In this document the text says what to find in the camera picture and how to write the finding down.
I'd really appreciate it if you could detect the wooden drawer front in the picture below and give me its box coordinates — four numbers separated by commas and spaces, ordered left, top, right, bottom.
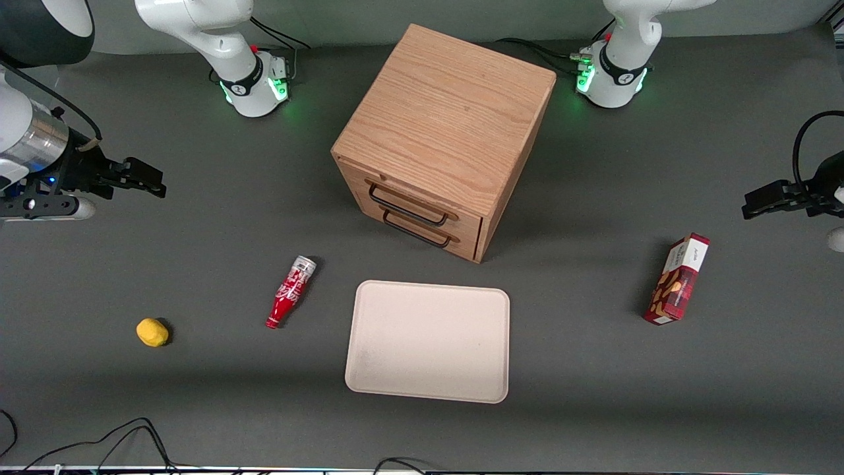
358, 198, 482, 263
336, 158, 487, 241

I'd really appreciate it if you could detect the metal frame bar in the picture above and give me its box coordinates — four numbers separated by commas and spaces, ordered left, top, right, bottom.
818, 0, 844, 32

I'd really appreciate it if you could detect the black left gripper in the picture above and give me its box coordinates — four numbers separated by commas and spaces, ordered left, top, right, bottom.
741, 150, 844, 220

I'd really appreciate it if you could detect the black base cable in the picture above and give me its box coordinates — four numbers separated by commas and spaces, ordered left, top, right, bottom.
249, 16, 312, 81
495, 18, 618, 77

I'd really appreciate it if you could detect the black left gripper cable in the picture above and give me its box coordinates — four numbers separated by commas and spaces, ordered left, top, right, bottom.
792, 110, 844, 193

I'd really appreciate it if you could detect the black table edge cable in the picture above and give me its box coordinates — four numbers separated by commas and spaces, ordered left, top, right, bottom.
22, 417, 180, 473
0, 408, 18, 459
372, 457, 433, 475

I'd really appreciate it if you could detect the black right base cable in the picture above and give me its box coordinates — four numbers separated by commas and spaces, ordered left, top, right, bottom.
249, 16, 312, 81

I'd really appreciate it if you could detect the wooden drawer cabinet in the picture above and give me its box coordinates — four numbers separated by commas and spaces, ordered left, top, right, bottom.
331, 23, 557, 265

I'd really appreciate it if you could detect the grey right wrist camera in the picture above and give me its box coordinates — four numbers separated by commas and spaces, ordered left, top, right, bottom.
0, 191, 97, 222

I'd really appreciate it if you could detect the beige rectangular tray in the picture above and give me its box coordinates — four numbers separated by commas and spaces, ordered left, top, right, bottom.
344, 280, 512, 404

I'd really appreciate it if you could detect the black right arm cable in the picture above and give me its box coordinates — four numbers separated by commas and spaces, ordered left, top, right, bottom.
0, 59, 104, 144

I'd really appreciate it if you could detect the yellow lemon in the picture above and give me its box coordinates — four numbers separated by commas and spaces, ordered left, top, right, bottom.
136, 318, 170, 348

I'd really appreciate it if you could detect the black left base cable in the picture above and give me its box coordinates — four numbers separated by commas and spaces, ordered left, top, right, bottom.
495, 18, 618, 77

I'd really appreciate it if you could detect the red plaid cookie box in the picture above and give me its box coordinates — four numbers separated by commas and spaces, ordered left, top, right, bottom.
643, 232, 711, 326

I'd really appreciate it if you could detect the black metal drawer handle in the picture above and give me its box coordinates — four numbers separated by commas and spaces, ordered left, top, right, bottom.
382, 210, 454, 249
368, 183, 450, 228

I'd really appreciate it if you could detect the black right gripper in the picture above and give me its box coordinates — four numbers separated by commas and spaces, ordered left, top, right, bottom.
49, 131, 167, 199

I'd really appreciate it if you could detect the red coke bottle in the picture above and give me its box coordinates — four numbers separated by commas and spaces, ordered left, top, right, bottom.
265, 255, 318, 330

